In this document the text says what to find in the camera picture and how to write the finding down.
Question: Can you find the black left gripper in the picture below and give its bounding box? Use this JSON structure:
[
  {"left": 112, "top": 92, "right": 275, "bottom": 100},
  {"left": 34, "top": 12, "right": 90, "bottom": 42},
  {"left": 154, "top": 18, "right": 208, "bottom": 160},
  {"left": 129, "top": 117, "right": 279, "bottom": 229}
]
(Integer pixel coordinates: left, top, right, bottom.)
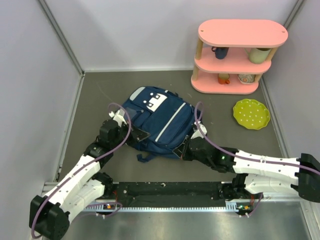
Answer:
[{"left": 110, "top": 119, "right": 150, "bottom": 149}]

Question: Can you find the navy blue student backpack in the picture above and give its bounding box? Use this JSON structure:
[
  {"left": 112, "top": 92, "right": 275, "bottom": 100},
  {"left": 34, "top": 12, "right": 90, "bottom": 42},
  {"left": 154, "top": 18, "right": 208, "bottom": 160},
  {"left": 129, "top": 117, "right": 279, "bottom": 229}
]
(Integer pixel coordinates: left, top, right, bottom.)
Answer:
[{"left": 122, "top": 86, "right": 202, "bottom": 163}]

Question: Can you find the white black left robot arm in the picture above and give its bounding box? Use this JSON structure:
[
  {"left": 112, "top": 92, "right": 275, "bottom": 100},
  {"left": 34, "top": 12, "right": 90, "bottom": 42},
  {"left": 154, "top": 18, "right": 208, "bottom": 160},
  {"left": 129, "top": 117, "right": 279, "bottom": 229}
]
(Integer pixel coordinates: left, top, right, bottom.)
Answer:
[{"left": 29, "top": 119, "right": 150, "bottom": 240}]

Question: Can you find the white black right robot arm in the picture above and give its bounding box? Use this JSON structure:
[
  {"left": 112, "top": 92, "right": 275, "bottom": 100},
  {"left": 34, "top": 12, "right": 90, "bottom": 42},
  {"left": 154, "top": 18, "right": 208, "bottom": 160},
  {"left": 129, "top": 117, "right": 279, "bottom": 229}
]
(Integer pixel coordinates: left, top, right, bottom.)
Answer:
[{"left": 173, "top": 137, "right": 320, "bottom": 203}]

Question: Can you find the green polka dot plate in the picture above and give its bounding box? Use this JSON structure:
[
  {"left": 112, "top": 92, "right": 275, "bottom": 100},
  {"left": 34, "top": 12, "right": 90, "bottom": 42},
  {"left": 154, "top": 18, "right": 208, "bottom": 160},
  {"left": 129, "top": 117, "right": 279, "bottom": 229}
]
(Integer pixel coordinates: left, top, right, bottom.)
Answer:
[{"left": 232, "top": 98, "right": 271, "bottom": 130}]

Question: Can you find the orange small cup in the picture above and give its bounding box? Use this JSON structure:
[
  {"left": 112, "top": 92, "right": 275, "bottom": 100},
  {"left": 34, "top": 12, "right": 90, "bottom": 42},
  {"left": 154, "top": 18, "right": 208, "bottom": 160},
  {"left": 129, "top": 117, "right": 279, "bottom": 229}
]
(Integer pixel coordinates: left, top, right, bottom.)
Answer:
[{"left": 217, "top": 73, "right": 230, "bottom": 85}]

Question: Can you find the patterned small bowl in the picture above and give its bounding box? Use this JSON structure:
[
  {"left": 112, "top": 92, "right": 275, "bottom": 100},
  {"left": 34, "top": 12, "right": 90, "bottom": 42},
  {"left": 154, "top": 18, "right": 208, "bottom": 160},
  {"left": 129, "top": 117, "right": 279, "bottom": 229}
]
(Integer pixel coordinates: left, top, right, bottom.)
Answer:
[{"left": 237, "top": 73, "right": 255, "bottom": 85}]

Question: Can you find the dark blue mug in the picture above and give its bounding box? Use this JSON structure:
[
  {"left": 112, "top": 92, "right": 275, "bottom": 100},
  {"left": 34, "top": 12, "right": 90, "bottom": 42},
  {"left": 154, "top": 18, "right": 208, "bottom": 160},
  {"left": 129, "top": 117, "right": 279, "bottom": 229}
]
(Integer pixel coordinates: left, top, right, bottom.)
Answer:
[{"left": 211, "top": 46, "right": 229, "bottom": 60}]

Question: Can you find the pink three-tier shelf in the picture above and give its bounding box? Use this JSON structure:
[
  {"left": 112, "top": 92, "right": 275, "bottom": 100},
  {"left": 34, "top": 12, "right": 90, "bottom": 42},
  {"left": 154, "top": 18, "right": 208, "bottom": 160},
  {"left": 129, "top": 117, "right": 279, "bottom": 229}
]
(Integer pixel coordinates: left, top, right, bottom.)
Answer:
[{"left": 191, "top": 19, "right": 289, "bottom": 95}]

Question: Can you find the cream green mug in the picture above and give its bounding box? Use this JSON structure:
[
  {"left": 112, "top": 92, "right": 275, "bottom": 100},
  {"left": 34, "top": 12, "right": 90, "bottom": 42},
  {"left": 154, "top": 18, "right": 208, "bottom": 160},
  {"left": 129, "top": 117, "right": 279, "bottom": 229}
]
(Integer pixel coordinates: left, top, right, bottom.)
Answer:
[{"left": 244, "top": 47, "right": 271, "bottom": 64}]

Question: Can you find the grey slotted cable duct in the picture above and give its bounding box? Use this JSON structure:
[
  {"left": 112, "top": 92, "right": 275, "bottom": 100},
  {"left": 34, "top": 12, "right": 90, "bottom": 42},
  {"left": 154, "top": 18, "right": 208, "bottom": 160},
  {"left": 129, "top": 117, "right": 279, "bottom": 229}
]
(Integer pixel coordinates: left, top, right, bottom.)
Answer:
[{"left": 83, "top": 201, "right": 254, "bottom": 214}]

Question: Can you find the aluminium frame rail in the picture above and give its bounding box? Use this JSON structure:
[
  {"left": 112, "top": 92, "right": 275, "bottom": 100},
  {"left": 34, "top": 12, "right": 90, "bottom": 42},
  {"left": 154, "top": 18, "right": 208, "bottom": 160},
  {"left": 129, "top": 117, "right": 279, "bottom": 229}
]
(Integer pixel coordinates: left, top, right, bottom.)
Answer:
[{"left": 41, "top": 181, "right": 65, "bottom": 198}]

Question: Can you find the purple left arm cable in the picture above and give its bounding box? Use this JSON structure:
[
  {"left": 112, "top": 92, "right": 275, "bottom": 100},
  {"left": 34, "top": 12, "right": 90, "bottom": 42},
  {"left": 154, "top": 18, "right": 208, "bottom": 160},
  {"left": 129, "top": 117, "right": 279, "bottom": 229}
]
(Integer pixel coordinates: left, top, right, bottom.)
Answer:
[{"left": 31, "top": 102, "right": 132, "bottom": 238}]

